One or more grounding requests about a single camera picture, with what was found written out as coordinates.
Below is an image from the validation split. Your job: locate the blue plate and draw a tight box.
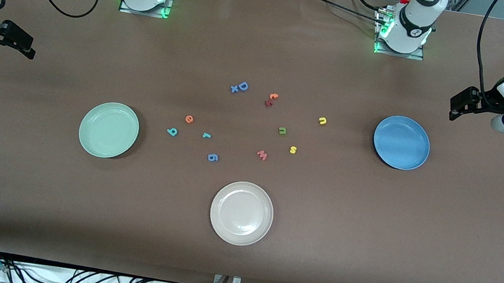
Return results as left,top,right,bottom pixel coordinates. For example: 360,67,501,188
369,112,434,174

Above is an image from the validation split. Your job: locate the pale green plate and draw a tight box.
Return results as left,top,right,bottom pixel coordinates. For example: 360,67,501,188
76,98,143,163

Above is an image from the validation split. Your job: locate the brown table cover sheet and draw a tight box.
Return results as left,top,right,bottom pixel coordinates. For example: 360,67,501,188
0,0,504,283

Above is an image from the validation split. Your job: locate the beige plate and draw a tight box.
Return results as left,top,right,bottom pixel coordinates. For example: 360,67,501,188
206,177,278,250

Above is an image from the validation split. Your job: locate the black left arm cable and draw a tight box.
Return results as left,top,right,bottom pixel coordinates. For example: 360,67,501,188
468,0,504,109

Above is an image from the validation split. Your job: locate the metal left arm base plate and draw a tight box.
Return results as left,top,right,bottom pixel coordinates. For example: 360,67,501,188
371,6,431,62

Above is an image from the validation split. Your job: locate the black table cable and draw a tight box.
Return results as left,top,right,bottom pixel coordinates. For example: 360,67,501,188
347,0,391,14
307,0,384,25

